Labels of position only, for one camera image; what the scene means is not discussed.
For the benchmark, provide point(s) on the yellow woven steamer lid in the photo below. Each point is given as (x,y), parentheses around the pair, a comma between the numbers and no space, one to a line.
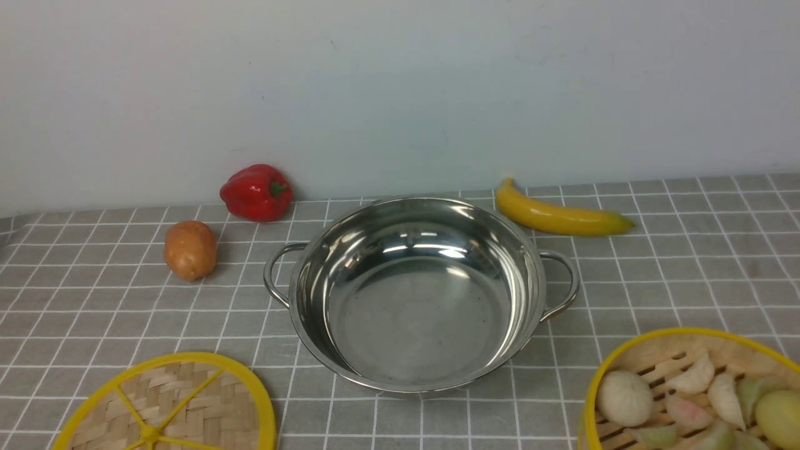
(186,400)

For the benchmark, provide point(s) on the yellow bamboo steamer basket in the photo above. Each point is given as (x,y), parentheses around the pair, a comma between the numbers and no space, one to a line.
(661,355)

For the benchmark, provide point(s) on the stainless steel pot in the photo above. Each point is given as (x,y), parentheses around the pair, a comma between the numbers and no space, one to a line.
(419,296)

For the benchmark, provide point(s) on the red bell pepper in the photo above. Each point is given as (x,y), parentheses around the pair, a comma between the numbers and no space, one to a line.
(258,193)

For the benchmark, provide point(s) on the yellow banana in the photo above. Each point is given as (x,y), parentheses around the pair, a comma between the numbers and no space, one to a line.
(553,219)

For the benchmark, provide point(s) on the brown potato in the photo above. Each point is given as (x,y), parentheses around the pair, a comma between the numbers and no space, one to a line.
(190,250)

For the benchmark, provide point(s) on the white round bun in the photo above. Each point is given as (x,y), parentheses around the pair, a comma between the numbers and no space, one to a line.
(625,399)

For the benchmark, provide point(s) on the grey checkered tablecloth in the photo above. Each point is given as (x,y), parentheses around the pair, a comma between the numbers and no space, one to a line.
(87,294)

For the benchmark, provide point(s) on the white dumpling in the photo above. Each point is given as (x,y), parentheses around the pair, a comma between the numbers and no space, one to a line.
(724,399)
(696,379)

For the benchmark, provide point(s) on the green dumpling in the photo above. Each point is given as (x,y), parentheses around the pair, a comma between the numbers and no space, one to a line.
(718,436)
(655,437)
(751,389)

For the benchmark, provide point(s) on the pink dumpling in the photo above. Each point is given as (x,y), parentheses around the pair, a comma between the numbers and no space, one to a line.
(686,413)

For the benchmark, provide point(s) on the yellow-green round bun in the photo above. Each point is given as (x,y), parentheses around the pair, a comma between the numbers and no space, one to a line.
(777,415)

